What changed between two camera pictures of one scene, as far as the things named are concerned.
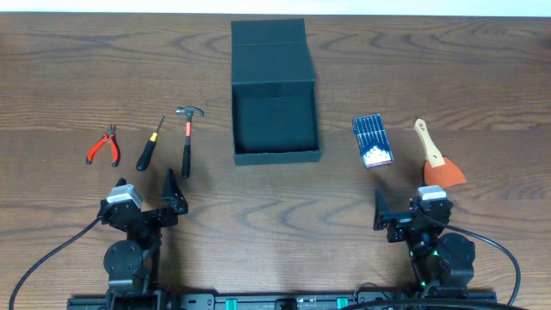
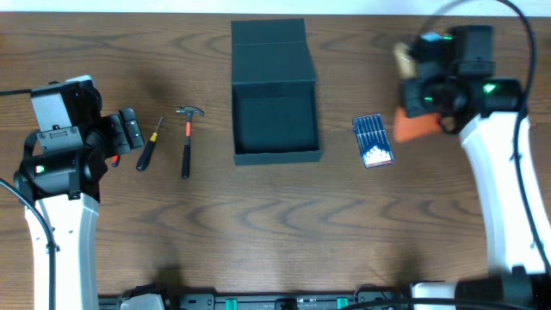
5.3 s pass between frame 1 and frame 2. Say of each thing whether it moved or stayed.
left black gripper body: moved
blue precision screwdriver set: stayed
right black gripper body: moved
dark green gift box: stayed
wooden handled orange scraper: moved
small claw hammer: stayed
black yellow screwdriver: stayed
